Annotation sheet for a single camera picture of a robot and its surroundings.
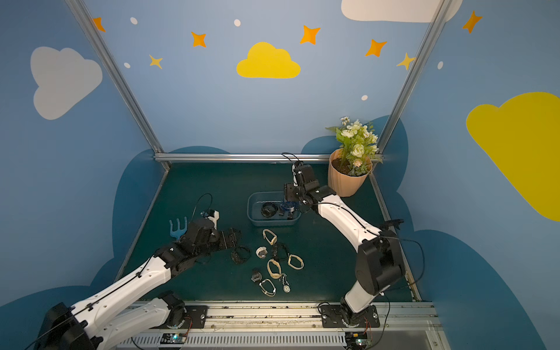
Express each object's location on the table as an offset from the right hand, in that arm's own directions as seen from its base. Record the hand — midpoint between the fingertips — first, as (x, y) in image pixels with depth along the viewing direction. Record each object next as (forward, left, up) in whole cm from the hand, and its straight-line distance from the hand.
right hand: (295, 186), depth 88 cm
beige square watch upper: (-16, +8, -16) cm, 24 cm away
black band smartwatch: (-24, +21, -17) cm, 36 cm away
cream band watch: (-24, -3, -18) cm, 30 cm away
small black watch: (-32, +13, -15) cm, 38 cm away
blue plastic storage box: (+3, +19, -14) cm, 24 cm away
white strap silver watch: (-24, +12, -13) cm, 30 cm away
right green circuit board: (-49, -23, -19) cm, 57 cm away
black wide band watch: (-3, +12, -14) cm, 19 cm away
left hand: (-20, +21, -6) cm, 30 cm away
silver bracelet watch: (-37, +9, -18) cm, 42 cm away
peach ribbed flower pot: (+10, -21, -7) cm, 24 cm away
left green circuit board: (-53, +38, -18) cm, 68 cm away
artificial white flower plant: (+15, -25, +12) cm, 31 cm away
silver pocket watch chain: (-35, +2, -18) cm, 39 cm away
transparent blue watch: (+2, +2, -18) cm, 19 cm away
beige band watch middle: (-31, +7, -16) cm, 36 cm away
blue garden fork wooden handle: (-15, +51, -18) cm, 56 cm away
